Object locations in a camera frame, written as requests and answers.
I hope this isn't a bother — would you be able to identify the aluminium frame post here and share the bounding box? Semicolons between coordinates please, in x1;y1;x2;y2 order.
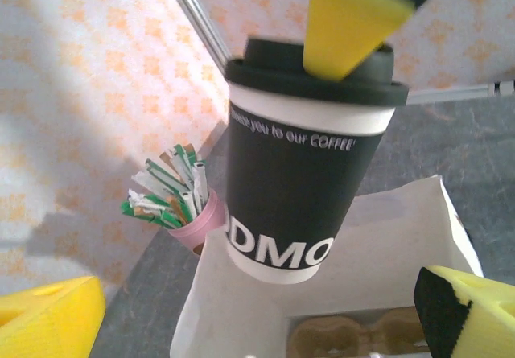
160;0;230;73

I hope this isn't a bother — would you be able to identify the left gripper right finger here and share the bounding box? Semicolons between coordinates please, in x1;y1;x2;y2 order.
414;265;515;358

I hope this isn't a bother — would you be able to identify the aluminium side rail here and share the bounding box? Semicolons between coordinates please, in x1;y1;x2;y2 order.
406;80;515;105

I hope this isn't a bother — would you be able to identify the green white sugar stick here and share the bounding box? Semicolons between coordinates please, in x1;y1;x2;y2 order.
159;143;200;192
131;158;190;202
192;160;209;216
120;199;172;227
127;187;166;210

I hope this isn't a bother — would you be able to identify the black plastic cup lid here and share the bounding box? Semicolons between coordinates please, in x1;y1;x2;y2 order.
223;38;410;109

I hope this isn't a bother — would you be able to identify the brown pulp cup carrier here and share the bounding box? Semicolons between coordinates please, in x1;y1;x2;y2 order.
289;307;427;355

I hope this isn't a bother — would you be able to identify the white paper gift bag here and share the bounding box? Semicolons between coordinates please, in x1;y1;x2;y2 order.
172;175;484;358

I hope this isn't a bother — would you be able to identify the pink stick holder cup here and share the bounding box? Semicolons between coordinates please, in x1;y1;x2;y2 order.
167;191;226;257

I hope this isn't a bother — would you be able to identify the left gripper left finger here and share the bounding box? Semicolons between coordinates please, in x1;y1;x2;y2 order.
0;276;106;358

